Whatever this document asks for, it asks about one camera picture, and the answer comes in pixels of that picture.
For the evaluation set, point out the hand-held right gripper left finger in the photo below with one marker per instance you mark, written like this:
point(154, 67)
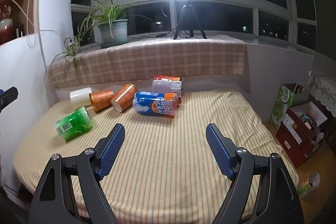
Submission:
point(113, 150)

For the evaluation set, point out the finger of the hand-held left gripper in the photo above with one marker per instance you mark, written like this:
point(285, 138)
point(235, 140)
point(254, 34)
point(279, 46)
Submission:
point(9, 95)

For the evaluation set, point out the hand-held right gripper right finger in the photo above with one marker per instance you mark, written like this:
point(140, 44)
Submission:
point(219, 150)

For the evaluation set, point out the blue orange drink can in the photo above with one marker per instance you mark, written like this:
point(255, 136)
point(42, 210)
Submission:
point(152, 104)

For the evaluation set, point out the orange paper cup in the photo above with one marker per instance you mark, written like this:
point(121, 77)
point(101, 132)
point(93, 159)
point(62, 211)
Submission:
point(101, 100)
point(123, 98)

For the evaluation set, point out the striped bed sheet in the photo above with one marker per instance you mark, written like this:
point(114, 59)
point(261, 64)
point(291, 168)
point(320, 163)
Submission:
point(162, 148)

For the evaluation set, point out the red vase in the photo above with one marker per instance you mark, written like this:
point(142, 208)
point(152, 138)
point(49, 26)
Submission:
point(5, 32)

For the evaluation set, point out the red cardboard box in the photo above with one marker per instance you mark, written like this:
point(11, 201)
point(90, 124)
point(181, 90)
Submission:
point(291, 137)

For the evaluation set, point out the green printed bag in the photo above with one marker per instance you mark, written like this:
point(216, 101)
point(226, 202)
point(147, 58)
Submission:
point(282, 108)

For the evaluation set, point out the green plastic bottle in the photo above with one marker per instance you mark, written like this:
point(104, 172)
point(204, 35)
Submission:
point(305, 186)

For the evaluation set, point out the plaid blanket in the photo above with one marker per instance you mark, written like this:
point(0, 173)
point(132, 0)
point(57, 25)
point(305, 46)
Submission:
point(157, 61)

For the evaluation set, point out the flower pot saucer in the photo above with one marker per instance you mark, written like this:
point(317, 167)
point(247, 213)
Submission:
point(115, 44)

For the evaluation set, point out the grey-green flower pot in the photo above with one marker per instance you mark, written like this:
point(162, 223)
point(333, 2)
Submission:
point(113, 31)

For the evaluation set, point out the white lace cloth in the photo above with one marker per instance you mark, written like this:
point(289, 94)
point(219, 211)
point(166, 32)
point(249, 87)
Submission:
point(325, 92)

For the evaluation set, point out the spider plant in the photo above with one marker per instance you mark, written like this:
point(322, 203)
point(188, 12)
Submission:
point(105, 12)

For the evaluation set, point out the black tripod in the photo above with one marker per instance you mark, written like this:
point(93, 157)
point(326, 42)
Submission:
point(187, 16)

